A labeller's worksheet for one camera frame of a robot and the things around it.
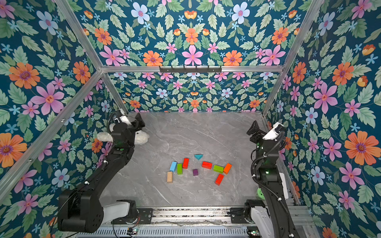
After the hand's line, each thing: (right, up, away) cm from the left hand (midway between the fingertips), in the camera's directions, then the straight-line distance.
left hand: (134, 115), depth 79 cm
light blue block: (+19, -30, +10) cm, 37 cm away
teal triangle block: (+34, -25, +14) cm, 45 cm away
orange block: (+52, -32, +10) cm, 62 cm away
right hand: (+67, -5, -10) cm, 68 cm away
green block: (+23, -32, +9) cm, 41 cm away
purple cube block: (+33, -34, +9) cm, 48 cm away
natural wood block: (+18, -35, +6) cm, 40 cm away
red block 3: (+47, -37, +6) cm, 60 cm away
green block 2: (+47, -32, +10) cm, 57 cm away
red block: (+27, -29, +12) cm, 42 cm away
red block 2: (+40, -30, +12) cm, 52 cm away
